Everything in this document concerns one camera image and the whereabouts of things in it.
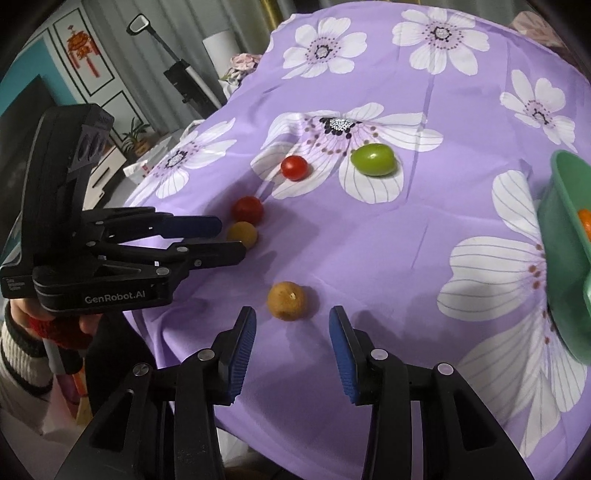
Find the yellow cherry tomato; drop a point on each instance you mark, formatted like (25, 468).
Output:
(243, 232)

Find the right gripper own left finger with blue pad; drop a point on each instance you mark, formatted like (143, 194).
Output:
(159, 424)

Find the white cylinder stand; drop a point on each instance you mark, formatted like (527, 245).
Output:
(220, 48)

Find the pink flower bouquet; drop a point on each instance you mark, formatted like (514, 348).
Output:
(240, 67)

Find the hand holding gripper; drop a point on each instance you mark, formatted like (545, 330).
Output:
(23, 311)

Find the black floor lamp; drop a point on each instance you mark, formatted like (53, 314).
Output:
(192, 88)

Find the green plastic bowl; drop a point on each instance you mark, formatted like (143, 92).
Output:
(567, 249)

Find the white paper bag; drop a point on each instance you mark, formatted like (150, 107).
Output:
(137, 171)

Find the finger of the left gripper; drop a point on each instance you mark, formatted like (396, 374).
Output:
(176, 260)
(184, 227)

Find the small orange fruit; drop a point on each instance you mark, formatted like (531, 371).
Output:
(584, 216)

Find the striped sleeve forearm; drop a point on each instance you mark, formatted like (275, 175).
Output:
(26, 378)

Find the yellow-green fruit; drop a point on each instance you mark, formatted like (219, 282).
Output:
(375, 160)

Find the red knot wall decoration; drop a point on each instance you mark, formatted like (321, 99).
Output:
(80, 46)

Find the brown round fruit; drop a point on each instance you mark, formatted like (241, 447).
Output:
(287, 301)

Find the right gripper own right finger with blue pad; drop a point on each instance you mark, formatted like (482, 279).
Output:
(461, 438)

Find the purple floral tablecloth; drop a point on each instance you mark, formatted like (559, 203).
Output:
(441, 261)

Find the red cherry tomato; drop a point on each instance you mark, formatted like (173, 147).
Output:
(294, 168)
(247, 209)

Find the potted plant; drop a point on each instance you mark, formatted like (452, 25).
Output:
(134, 139)

